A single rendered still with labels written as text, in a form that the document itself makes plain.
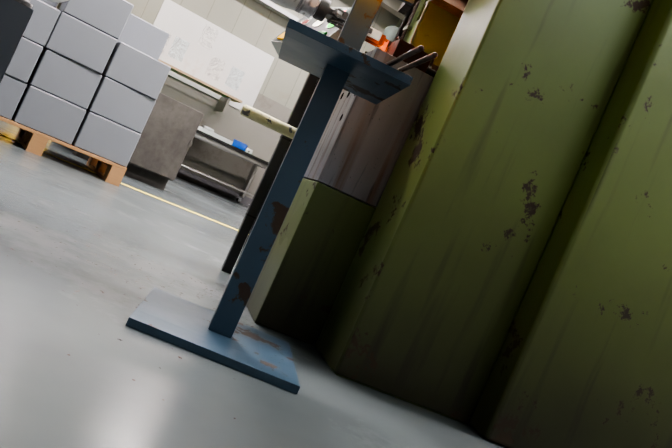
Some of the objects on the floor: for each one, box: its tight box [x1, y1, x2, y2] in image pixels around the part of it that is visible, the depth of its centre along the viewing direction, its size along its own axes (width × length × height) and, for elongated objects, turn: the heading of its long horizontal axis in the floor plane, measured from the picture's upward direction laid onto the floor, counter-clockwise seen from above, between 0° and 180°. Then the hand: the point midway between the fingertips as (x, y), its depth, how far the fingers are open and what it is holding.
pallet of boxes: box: [0, 0, 171, 187], centre depth 439 cm, size 109×73×108 cm
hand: (369, 34), depth 228 cm, fingers open, 7 cm apart
